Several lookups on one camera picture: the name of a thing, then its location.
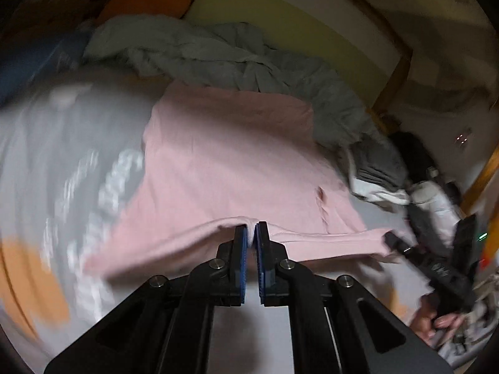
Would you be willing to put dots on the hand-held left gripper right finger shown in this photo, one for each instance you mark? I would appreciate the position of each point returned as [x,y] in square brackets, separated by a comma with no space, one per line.
[260,268]

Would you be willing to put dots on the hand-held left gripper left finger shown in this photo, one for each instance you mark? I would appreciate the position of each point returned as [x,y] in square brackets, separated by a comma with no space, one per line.
[242,265]

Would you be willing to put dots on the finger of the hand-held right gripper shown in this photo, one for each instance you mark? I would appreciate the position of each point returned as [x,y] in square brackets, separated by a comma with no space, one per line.
[405,251]

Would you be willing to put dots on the pink shirt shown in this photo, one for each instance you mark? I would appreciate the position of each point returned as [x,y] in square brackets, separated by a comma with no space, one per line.
[226,163]

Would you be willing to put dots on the person's right hand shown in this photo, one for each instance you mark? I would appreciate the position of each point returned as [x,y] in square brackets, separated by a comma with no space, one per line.
[429,323]

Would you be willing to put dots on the grey folded garment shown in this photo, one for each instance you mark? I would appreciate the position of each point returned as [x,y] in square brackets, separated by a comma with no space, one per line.
[378,159]

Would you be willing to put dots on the white power strip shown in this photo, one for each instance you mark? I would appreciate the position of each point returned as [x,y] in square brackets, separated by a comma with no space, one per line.
[463,137]

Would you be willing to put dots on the grey duvet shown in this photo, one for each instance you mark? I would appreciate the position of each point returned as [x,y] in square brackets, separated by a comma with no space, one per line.
[202,50]

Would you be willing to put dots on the yellow white headboard cushion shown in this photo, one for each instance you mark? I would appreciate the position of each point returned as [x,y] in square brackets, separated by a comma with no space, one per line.
[296,27]

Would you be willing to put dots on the blue pillow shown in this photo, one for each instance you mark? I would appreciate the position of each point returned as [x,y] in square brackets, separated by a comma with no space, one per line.
[35,66]

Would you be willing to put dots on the wooden bed frame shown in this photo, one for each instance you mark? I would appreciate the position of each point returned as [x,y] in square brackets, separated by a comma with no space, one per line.
[403,62]

